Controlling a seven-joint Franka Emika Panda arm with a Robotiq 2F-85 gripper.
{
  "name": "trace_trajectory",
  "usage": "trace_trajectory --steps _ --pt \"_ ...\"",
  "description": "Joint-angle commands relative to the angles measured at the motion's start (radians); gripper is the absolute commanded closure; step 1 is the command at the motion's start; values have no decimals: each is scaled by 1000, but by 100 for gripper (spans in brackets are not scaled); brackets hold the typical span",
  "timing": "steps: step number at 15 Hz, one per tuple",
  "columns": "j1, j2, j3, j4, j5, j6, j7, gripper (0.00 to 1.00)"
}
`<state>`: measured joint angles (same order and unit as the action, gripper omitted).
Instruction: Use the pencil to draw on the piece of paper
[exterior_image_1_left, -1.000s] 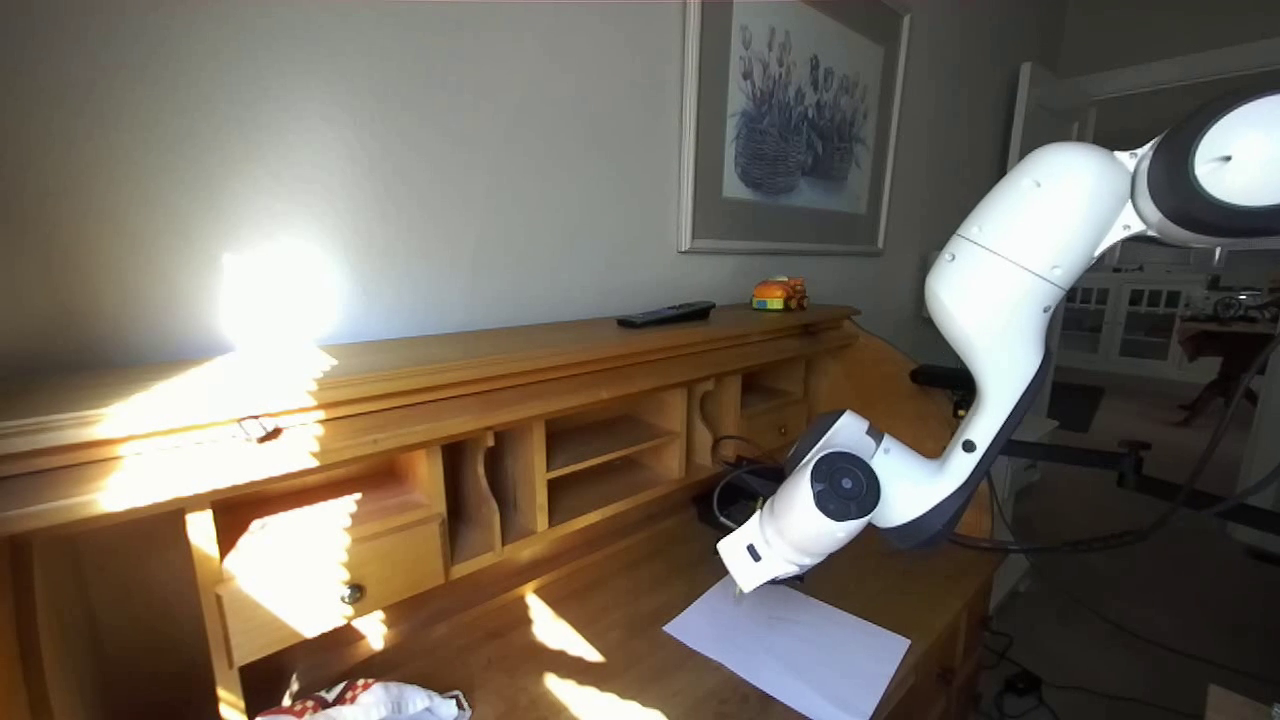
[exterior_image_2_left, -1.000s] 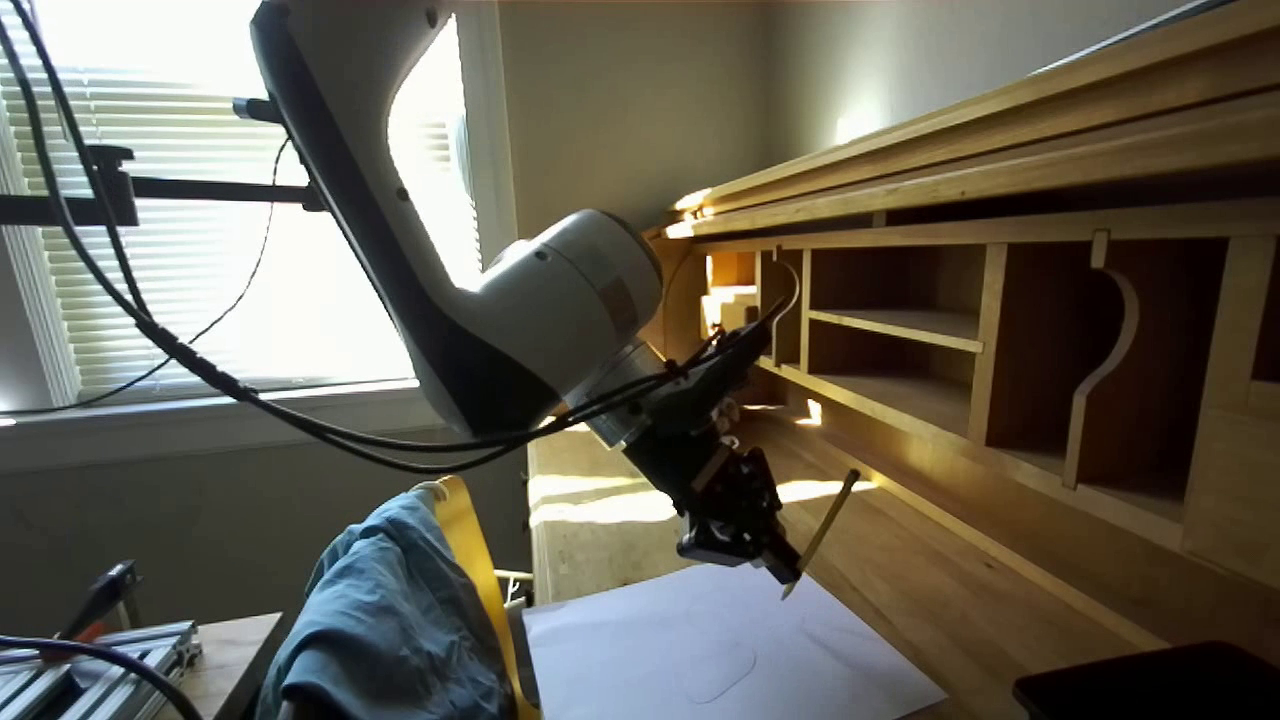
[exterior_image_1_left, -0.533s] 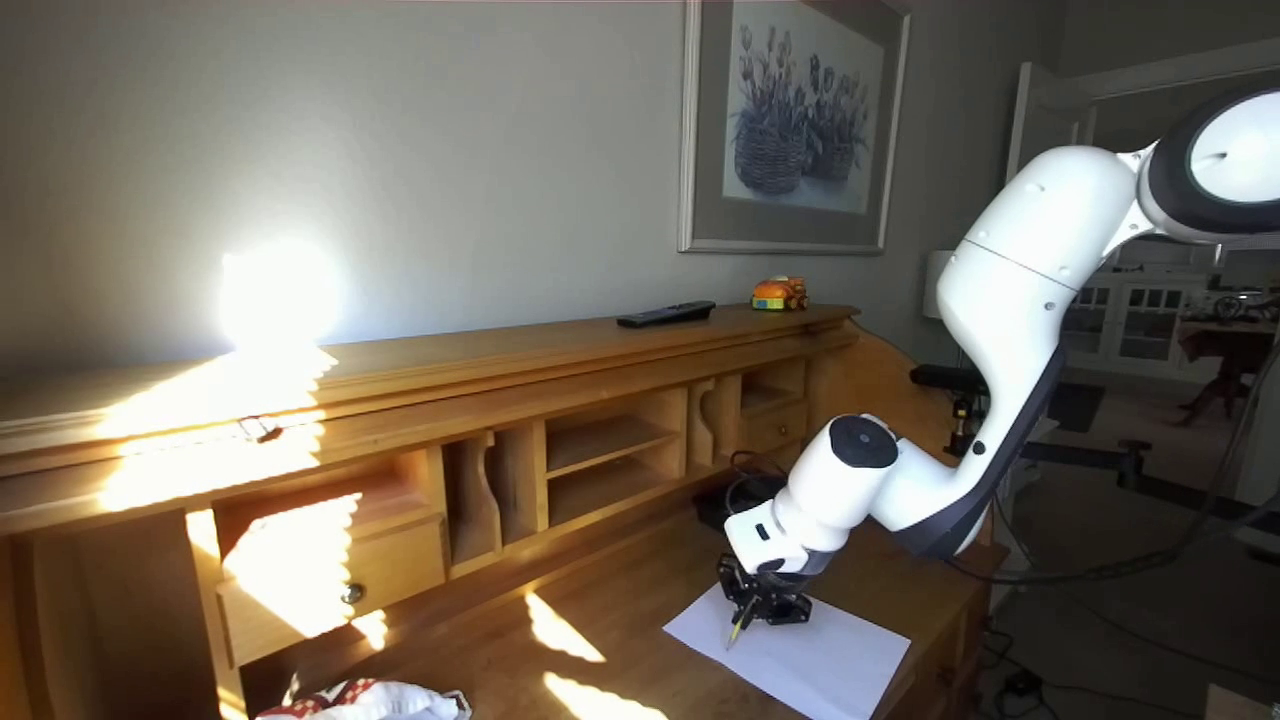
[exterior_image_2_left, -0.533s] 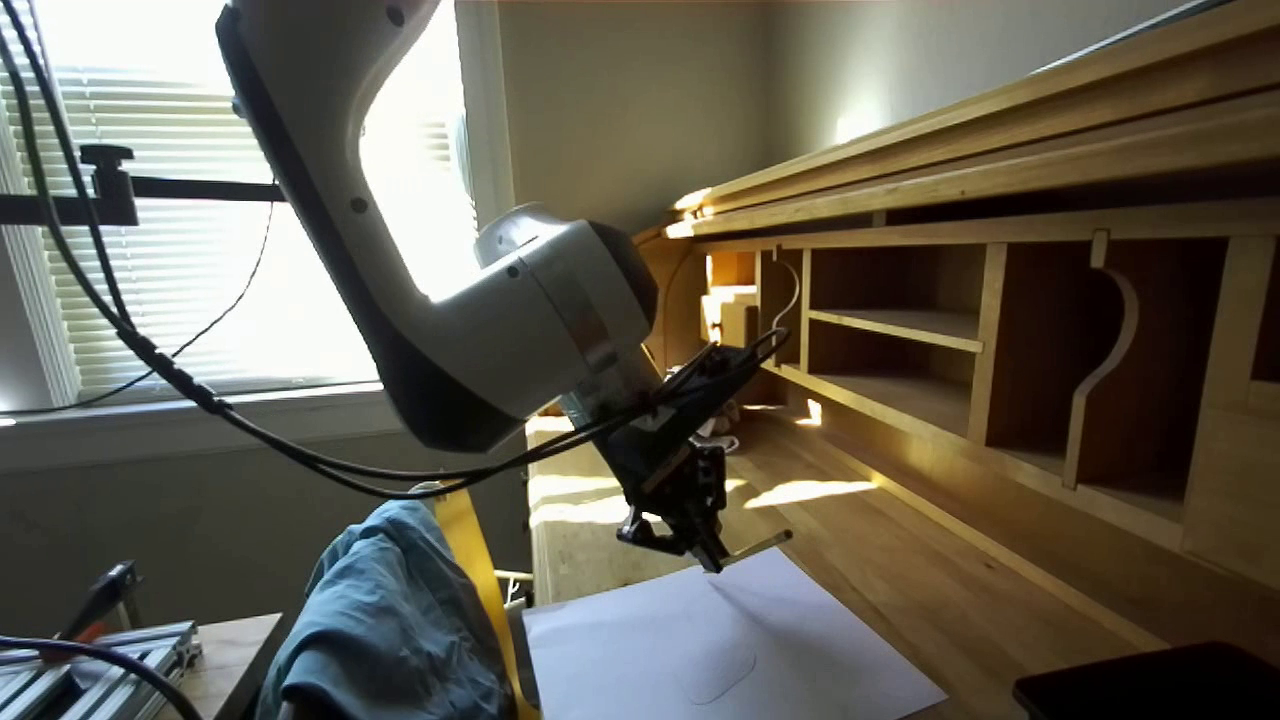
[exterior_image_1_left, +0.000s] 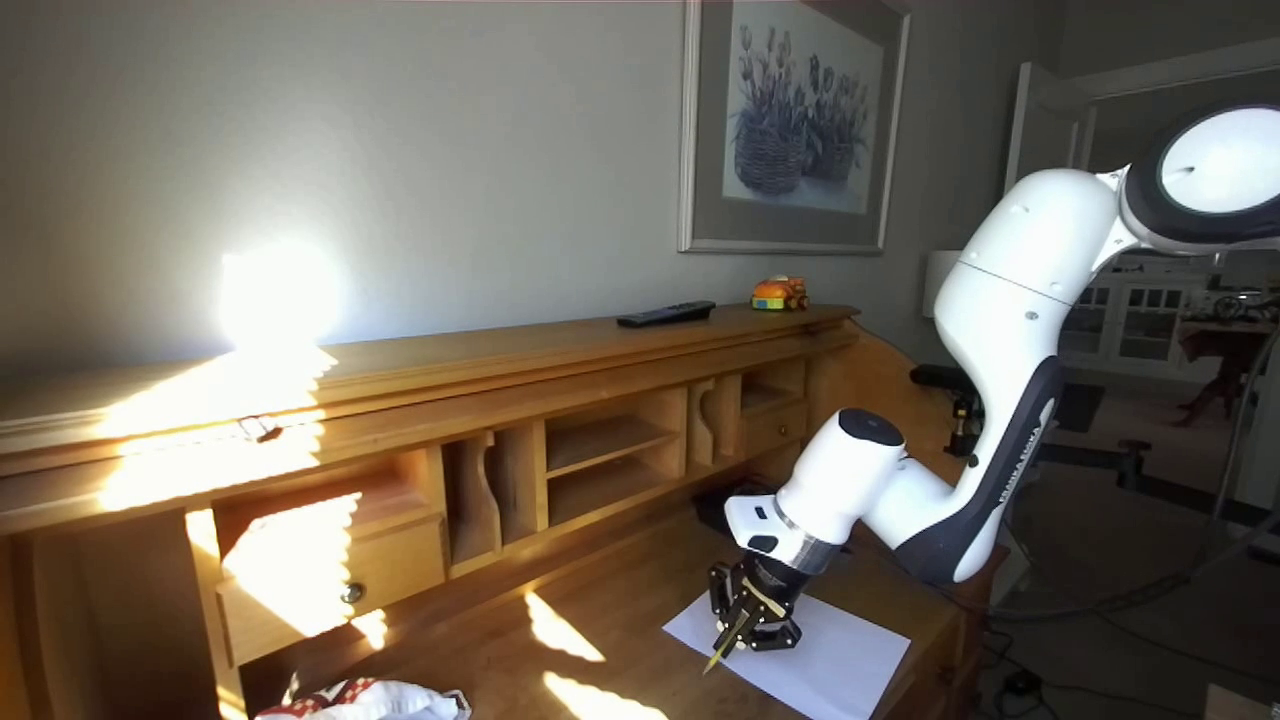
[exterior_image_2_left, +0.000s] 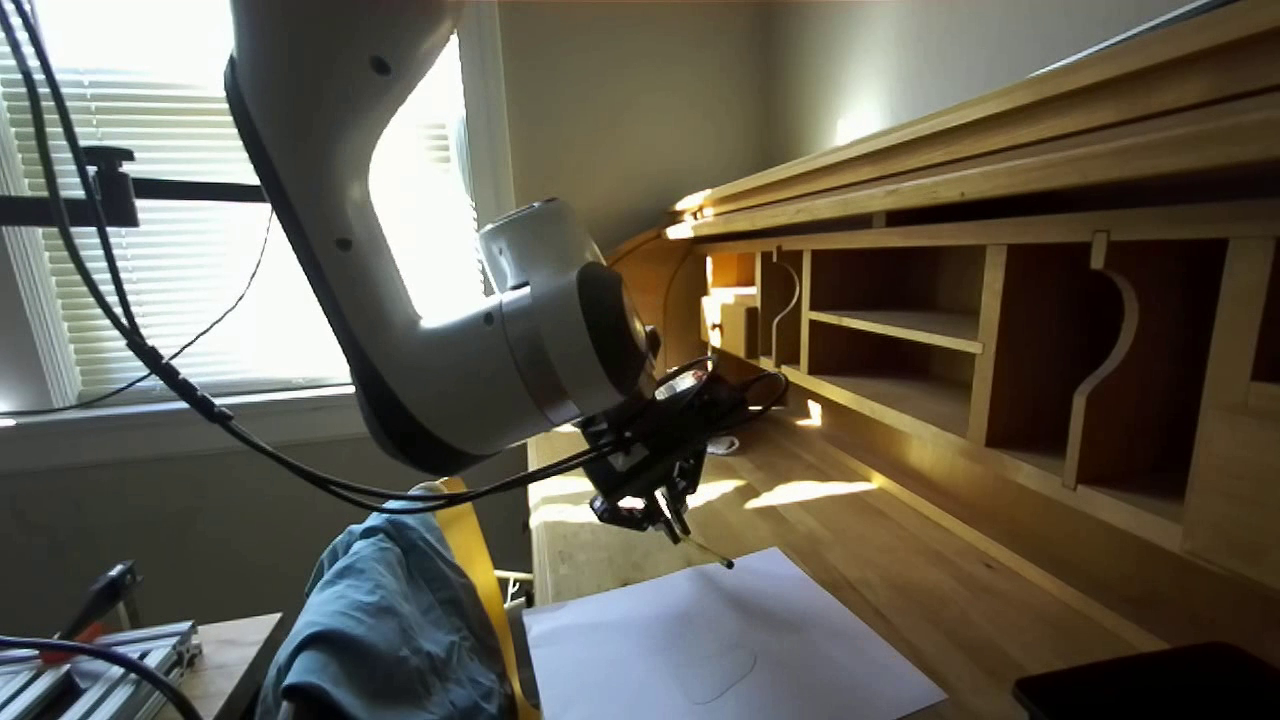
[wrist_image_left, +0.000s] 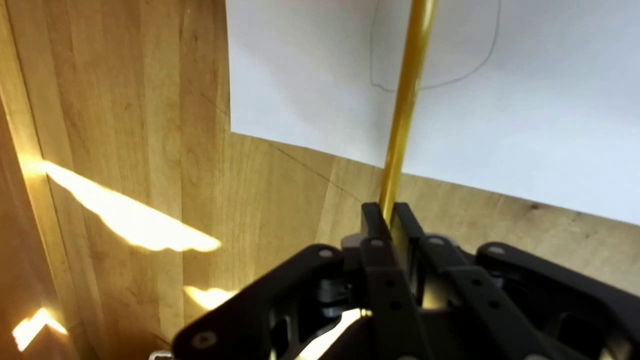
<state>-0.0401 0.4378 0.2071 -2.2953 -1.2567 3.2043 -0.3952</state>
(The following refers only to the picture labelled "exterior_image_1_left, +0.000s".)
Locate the dark red side table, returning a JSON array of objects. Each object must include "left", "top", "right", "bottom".
[{"left": 1178, "top": 323, "right": 1280, "bottom": 425}]

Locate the white door frame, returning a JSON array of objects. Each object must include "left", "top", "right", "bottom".
[{"left": 999, "top": 37, "right": 1280, "bottom": 445}]

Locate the black camera stand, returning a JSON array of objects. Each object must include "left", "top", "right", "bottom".
[{"left": 908, "top": 359, "right": 1280, "bottom": 519}]

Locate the black remote control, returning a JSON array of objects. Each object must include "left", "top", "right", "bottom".
[{"left": 611, "top": 299, "right": 719, "bottom": 331}]

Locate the orange green toy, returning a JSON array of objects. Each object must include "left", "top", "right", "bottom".
[{"left": 748, "top": 270, "right": 811, "bottom": 317}]

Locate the framed flower picture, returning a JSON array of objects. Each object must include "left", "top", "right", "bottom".
[{"left": 678, "top": 0, "right": 916, "bottom": 258}]

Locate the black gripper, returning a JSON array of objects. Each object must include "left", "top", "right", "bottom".
[{"left": 710, "top": 552, "right": 805, "bottom": 659}]

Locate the yellow pencil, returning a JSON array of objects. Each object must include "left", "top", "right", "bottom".
[{"left": 702, "top": 610, "right": 751, "bottom": 674}]

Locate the wooden desk drawer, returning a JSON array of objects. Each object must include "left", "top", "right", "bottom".
[{"left": 212, "top": 513, "right": 453, "bottom": 671}]

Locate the black plastic tray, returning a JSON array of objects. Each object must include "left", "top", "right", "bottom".
[{"left": 691, "top": 477, "right": 805, "bottom": 538}]

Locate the white paper sheet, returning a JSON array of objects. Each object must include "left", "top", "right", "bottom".
[{"left": 660, "top": 584, "right": 916, "bottom": 720}]

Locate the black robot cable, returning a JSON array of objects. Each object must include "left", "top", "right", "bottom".
[{"left": 989, "top": 357, "right": 1280, "bottom": 631}]

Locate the wooden desk with hutch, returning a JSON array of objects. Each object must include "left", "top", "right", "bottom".
[{"left": 0, "top": 299, "right": 1006, "bottom": 720}]

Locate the crumpled white red cloth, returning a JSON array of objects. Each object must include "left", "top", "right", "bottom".
[{"left": 251, "top": 674, "right": 477, "bottom": 720}]

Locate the black power plug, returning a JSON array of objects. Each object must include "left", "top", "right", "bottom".
[{"left": 998, "top": 659, "right": 1057, "bottom": 711}]

